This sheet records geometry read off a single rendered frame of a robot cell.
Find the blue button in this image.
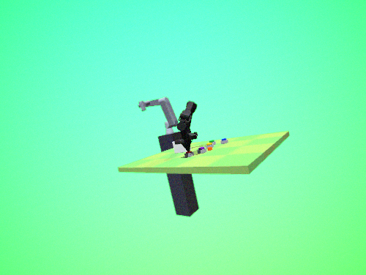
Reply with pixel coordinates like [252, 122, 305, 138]
[220, 138, 229, 144]

